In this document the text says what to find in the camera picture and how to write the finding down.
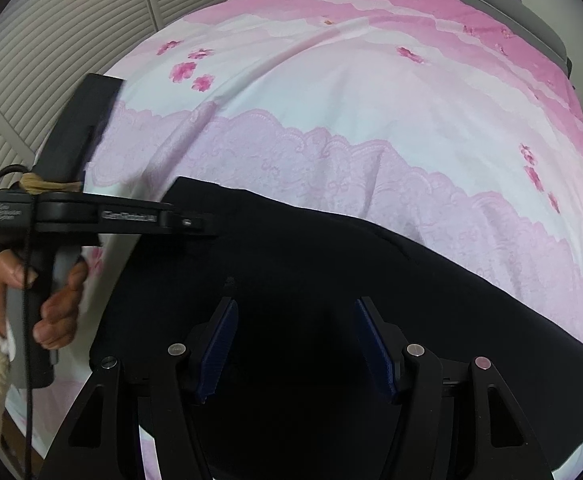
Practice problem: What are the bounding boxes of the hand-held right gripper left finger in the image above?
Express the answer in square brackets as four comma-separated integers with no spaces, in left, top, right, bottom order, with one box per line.
[36,296,240,480]

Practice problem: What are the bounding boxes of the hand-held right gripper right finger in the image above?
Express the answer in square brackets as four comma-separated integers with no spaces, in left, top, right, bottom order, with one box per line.
[354,296,555,480]

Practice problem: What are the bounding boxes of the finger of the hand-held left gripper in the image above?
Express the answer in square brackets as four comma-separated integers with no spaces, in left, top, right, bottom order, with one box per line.
[172,211,220,239]

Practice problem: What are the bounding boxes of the black pants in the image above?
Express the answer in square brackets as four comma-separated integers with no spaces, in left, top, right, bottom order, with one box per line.
[89,176,583,480]

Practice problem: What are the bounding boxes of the person's left hand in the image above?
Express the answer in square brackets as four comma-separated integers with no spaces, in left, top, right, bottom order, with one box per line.
[0,253,90,352]

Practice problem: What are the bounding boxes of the tan rubber band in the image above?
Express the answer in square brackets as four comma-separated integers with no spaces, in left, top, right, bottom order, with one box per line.
[22,173,80,195]

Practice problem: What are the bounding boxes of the pink floral blanket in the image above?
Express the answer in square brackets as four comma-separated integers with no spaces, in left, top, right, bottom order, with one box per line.
[2,0,583,480]

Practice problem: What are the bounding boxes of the grey headboard cushion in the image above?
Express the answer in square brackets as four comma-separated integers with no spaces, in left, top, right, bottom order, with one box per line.
[444,0,572,61]

